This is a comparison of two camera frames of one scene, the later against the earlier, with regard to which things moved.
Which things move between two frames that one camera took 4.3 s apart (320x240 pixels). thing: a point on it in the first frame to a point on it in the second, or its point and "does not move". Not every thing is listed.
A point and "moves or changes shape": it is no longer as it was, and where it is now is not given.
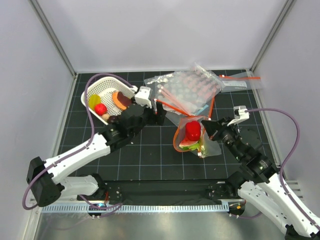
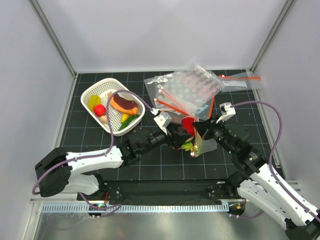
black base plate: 195,192 does not move
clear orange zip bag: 191,135 moves or changes shape
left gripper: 157,118 to 178,137
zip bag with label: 240,82 does not move
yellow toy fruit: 94,99 does not move
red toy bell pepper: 193,130 moves or changes shape
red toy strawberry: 100,108 does not move
